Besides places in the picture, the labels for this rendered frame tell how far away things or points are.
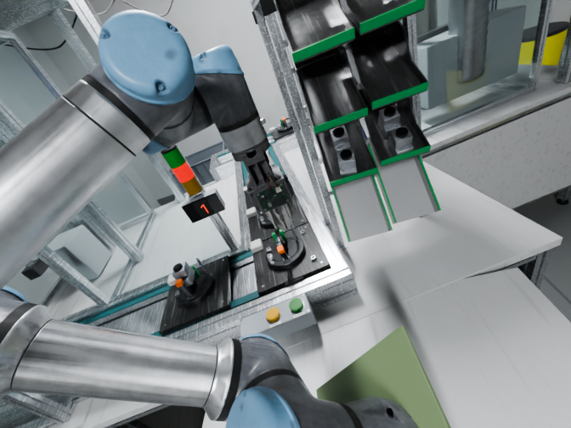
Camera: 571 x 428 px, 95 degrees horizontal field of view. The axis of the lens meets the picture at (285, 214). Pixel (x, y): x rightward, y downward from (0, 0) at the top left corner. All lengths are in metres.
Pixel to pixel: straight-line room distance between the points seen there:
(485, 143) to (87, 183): 1.75
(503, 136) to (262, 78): 2.65
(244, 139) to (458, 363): 0.67
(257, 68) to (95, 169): 3.40
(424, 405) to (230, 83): 0.53
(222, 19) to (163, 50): 3.39
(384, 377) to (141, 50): 0.54
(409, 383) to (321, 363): 0.35
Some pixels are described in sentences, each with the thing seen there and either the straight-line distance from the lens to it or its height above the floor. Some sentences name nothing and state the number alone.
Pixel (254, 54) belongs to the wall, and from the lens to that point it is 3.63.
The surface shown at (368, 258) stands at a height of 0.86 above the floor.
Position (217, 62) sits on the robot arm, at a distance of 0.44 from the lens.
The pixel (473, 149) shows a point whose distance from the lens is 1.77.
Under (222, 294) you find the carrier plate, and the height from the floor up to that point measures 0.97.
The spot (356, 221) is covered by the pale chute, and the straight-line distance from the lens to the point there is 0.86.
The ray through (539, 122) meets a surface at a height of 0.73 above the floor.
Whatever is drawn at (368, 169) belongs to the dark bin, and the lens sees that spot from 0.77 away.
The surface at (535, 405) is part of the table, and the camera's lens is 0.78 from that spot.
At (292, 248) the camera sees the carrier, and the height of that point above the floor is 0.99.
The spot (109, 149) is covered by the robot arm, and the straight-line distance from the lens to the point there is 0.29.
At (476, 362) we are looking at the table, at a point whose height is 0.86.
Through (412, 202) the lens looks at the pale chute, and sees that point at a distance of 0.91.
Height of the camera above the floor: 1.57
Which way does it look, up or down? 33 degrees down
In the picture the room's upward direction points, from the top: 24 degrees counter-clockwise
